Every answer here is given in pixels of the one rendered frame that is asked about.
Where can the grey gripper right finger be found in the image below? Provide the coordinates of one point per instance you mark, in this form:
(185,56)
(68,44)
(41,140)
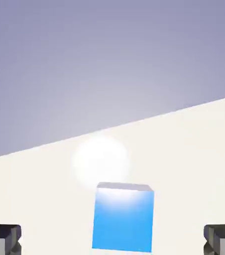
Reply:
(224,241)

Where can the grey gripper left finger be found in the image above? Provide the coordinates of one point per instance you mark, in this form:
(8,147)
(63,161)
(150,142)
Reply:
(1,241)

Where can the small blue cube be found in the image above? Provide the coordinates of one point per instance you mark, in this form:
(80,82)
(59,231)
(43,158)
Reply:
(122,219)

